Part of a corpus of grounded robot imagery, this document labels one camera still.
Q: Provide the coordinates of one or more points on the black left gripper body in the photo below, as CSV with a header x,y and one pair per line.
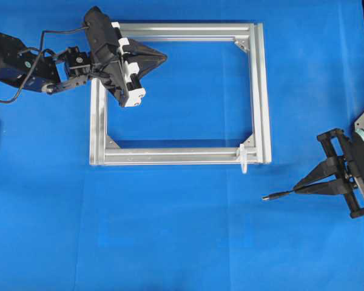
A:
x,y
108,48

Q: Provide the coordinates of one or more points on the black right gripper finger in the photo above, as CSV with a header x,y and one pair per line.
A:
x,y
332,187
332,166

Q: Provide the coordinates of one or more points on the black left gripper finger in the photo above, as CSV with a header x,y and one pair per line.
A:
x,y
138,49
147,64

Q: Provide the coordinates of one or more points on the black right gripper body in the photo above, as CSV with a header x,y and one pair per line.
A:
x,y
353,162

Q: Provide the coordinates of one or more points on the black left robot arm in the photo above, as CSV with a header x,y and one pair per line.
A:
x,y
42,70

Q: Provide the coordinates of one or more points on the white zip tie loop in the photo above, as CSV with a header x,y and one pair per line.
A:
x,y
242,154

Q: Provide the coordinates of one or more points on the silver aluminium extrusion frame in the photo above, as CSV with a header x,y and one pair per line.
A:
x,y
249,37

